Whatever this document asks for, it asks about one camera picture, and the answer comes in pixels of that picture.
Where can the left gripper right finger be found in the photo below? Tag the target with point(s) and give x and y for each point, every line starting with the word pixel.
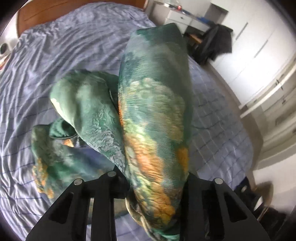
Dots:
pixel 212 207

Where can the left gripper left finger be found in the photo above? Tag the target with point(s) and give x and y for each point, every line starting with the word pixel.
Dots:
pixel 67 217

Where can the green patterned silk jacket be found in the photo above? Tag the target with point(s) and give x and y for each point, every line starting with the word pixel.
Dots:
pixel 138 121

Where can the black jacket on chair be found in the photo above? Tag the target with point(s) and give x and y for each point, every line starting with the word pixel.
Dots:
pixel 216 41

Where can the wooden chair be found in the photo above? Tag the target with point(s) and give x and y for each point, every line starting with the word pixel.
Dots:
pixel 192 40

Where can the white wardrobe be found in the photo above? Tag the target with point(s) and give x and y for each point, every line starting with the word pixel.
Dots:
pixel 262 45

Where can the blue checked bed sheet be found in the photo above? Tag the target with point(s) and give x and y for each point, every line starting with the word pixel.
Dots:
pixel 94 38

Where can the white small fan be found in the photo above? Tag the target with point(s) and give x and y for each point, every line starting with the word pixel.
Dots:
pixel 7 46

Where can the white desk with drawers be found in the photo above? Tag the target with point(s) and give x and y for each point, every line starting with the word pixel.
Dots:
pixel 162 14

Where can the brown wooden headboard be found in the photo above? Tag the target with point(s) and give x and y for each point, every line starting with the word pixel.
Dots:
pixel 42 11

